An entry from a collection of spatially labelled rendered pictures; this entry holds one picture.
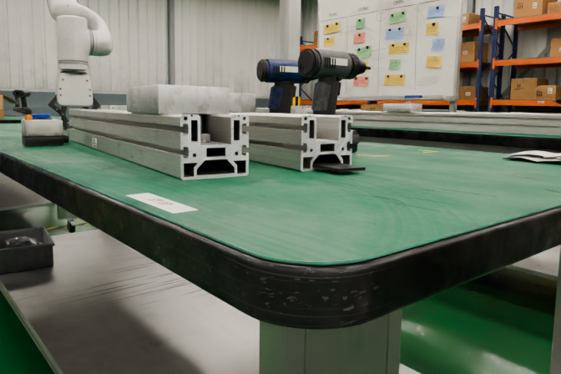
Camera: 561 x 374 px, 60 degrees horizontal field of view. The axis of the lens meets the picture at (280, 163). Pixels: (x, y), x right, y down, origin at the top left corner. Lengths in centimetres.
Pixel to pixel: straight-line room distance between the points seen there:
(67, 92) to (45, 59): 1114
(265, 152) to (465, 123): 167
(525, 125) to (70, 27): 176
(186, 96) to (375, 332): 41
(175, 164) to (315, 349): 32
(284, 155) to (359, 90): 369
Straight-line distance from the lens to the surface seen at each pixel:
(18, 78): 1254
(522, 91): 1109
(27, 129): 124
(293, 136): 75
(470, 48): 1171
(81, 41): 159
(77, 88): 159
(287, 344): 42
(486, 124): 235
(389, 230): 40
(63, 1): 172
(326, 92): 104
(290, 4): 957
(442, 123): 245
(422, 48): 407
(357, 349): 49
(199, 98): 73
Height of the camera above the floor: 88
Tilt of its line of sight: 7 degrees down
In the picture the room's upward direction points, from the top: 1 degrees clockwise
